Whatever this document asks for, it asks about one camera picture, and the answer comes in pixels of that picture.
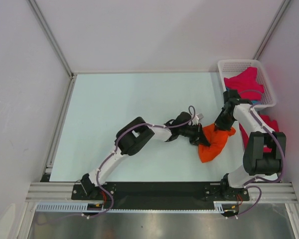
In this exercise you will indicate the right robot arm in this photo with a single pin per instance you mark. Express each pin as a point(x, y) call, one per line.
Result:
point(256, 165)

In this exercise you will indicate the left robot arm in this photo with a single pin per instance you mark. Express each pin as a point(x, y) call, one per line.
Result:
point(134, 136)

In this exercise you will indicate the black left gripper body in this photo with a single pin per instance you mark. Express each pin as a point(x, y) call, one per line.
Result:
point(191, 133)

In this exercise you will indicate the orange t shirt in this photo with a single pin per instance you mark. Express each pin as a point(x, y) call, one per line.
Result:
point(217, 139)

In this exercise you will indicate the white plastic basket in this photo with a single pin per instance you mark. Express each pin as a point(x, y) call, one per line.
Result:
point(233, 67)

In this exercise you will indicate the aluminium front rail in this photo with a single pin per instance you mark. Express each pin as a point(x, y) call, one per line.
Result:
point(62, 191)

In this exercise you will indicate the right aluminium corner post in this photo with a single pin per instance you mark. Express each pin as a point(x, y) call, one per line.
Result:
point(278, 17)

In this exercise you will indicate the white slotted cable duct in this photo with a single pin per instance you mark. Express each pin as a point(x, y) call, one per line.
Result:
point(92, 208)

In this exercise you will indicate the left aluminium corner post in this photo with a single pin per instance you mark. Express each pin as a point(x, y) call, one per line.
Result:
point(37, 12)

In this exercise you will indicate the pink t shirt in basket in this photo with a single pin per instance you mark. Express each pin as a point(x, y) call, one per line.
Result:
point(246, 85)

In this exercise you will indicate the folded pink t shirt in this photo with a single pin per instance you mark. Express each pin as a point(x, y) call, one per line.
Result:
point(271, 123)

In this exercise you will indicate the teal t shirt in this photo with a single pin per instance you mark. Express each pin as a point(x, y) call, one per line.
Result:
point(255, 102)

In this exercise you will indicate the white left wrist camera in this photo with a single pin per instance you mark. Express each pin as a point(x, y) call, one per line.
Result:
point(198, 117)

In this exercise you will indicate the aluminium corner post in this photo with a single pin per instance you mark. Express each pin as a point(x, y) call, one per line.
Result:
point(278, 17)
point(37, 12)

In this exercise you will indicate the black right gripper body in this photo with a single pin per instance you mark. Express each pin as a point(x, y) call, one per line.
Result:
point(224, 121)

